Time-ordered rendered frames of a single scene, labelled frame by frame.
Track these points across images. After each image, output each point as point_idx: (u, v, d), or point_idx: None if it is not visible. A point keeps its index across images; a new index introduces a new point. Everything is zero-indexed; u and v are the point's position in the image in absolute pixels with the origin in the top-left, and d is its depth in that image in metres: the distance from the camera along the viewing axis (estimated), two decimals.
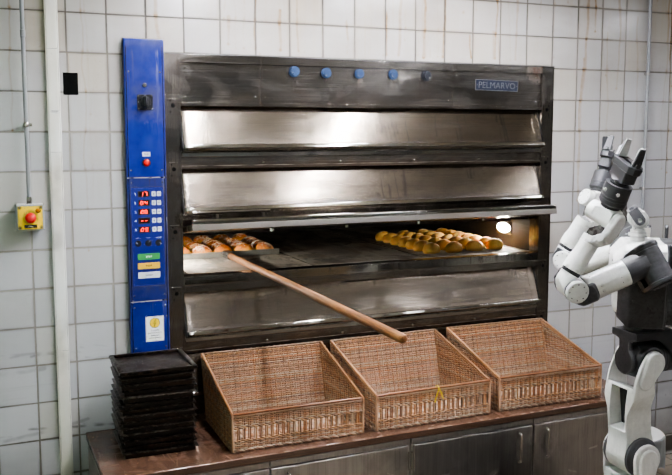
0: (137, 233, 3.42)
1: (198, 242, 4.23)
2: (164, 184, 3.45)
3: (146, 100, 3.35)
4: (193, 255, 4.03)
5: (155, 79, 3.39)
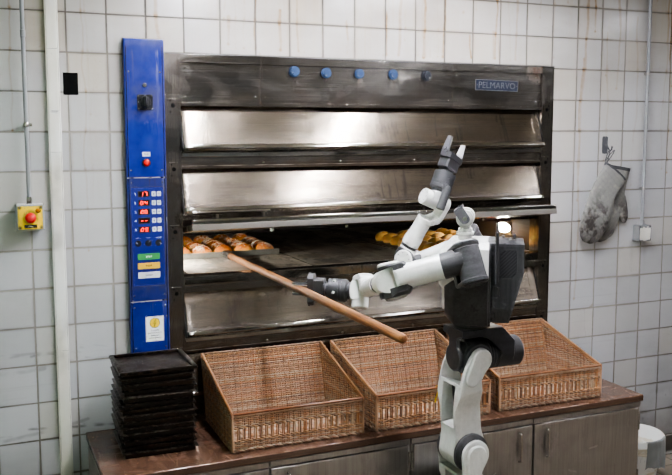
0: (137, 233, 3.42)
1: (198, 242, 4.23)
2: (164, 184, 3.45)
3: (146, 100, 3.35)
4: (193, 255, 4.03)
5: (155, 79, 3.39)
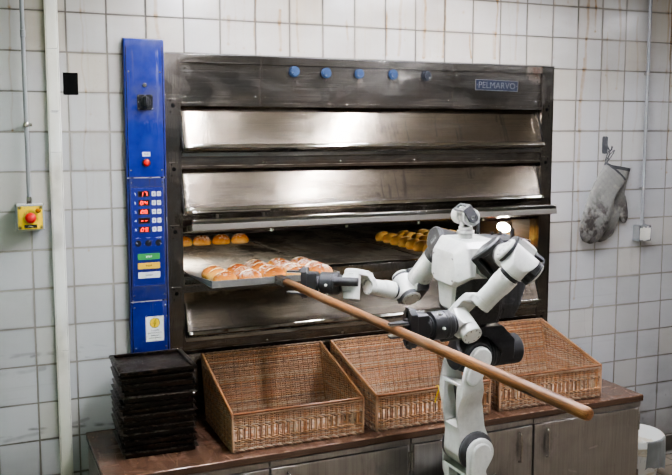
0: (137, 233, 3.42)
1: (242, 264, 3.54)
2: (164, 184, 3.45)
3: (146, 100, 3.35)
4: (240, 281, 3.34)
5: (155, 79, 3.39)
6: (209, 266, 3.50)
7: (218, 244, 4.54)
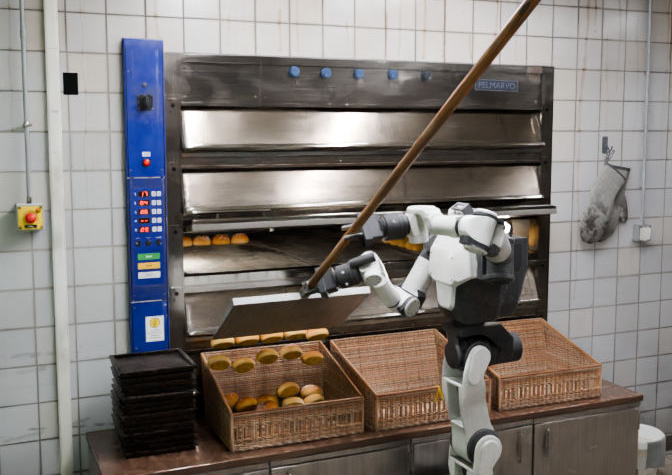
0: (137, 233, 3.42)
1: (247, 396, 3.61)
2: (164, 184, 3.45)
3: (146, 100, 3.35)
4: (263, 297, 3.11)
5: (155, 79, 3.39)
6: (226, 396, 3.54)
7: (218, 244, 4.54)
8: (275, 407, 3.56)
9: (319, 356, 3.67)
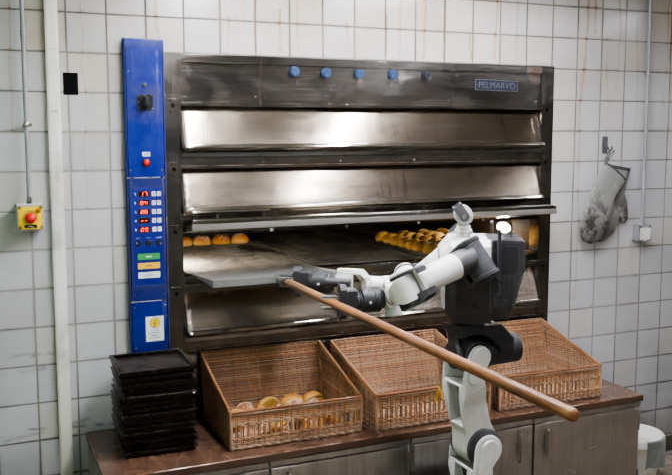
0: (137, 233, 3.42)
1: None
2: (164, 184, 3.45)
3: (146, 100, 3.35)
4: (241, 281, 3.35)
5: (155, 79, 3.39)
6: None
7: (218, 244, 4.54)
8: None
9: None
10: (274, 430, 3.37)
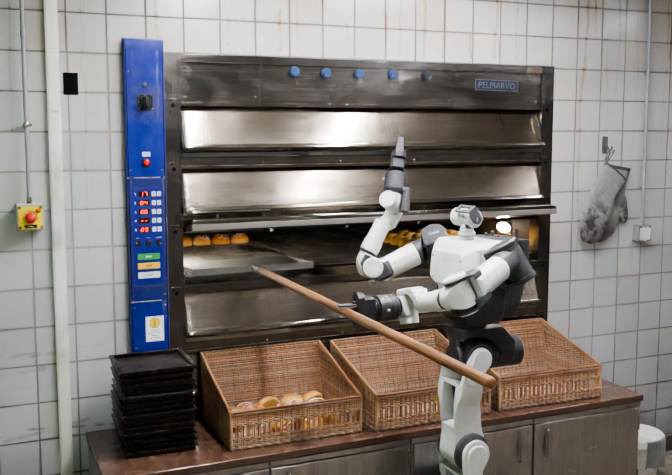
0: (137, 233, 3.42)
1: None
2: (164, 184, 3.45)
3: (146, 100, 3.35)
4: (219, 270, 3.61)
5: (155, 79, 3.39)
6: None
7: (218, 244, 4.54)
8: None
9: None
10: (274, 430, 3.37)
